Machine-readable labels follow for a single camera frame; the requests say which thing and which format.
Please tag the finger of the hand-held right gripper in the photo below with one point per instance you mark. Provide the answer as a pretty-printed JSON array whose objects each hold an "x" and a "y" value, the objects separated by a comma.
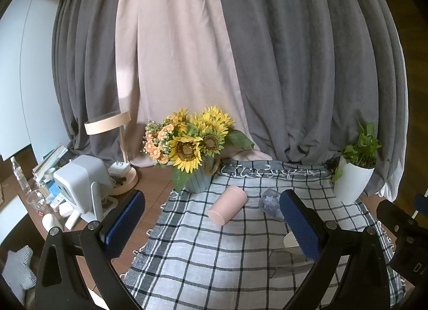
[{"x": 394, "y": 216}]

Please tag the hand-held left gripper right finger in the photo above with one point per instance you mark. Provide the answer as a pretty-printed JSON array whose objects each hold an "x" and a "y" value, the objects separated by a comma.
[{"x": 299, "y": 226}]

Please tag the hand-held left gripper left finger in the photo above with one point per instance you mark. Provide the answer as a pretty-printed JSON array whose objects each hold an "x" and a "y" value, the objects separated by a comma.
[{"x": 124, "y": 224}]

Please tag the pink cup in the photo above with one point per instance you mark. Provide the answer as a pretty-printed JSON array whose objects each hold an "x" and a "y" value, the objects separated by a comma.
[{"x": 228, "y": 209}]

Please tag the clear cup with blue print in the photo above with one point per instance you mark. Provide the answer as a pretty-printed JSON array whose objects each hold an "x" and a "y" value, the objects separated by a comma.
[{"x": 271, "y": 203}]

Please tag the clear measuring cup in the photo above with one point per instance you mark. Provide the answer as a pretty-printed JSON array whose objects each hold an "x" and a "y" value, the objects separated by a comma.
[{"x": 35, "y": 200}]

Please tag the white plant pot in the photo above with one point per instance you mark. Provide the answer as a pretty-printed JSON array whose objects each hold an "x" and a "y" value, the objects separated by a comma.
[{"x": 352, "y": 179}]

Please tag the white projector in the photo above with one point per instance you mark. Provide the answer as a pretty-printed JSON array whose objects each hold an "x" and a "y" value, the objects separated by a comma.
[{"x": 80, "y": 179}]

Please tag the white cylinder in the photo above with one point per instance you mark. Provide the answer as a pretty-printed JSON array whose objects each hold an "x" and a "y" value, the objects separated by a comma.
[{"x": 50, "y": 221}]

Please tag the green potted plant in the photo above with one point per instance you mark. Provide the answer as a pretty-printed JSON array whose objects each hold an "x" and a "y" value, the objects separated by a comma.
[{"x": 362, "y": 149}]

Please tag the blue-grey ribbed vase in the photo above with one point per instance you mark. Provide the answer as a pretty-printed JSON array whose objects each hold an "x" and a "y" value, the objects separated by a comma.
[{"x": 200, "y": 179}]

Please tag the checked cloth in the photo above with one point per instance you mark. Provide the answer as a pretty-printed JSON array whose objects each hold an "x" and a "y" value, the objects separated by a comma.
[{"x": 207, "y": 256}]

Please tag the stack of books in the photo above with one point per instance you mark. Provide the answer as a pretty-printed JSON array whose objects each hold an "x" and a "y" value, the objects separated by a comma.
[{"x": 50, "y": 161}]

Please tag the wooden desk lamp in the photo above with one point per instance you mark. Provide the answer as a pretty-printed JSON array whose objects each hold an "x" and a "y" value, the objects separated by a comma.
[{"x": 107, "y": 122}]

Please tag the sunflower bouquet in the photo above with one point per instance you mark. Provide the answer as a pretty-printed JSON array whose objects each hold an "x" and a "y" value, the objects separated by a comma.
[{"x": 192, "y": 143}]

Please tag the clear plastic bottle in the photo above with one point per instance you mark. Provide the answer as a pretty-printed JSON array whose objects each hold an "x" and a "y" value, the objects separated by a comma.
[{"x": 19, "y": 176}]

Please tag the striped cushion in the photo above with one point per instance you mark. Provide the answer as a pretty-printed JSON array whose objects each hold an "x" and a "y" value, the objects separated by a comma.
[{"x": 18, "y": 271}]

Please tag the grey curtain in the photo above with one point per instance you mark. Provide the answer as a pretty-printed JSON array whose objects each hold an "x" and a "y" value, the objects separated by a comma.
[
  {"x": 87, "y": 62},
  {"x": 311, "y": 62}
]

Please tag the white cabinet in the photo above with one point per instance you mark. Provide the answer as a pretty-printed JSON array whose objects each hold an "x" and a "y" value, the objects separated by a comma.
[{"x": 30, "y": 72}]

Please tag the pink curtain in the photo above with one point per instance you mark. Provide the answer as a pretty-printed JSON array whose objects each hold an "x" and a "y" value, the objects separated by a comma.
[{"x": 174, "y": 49}]

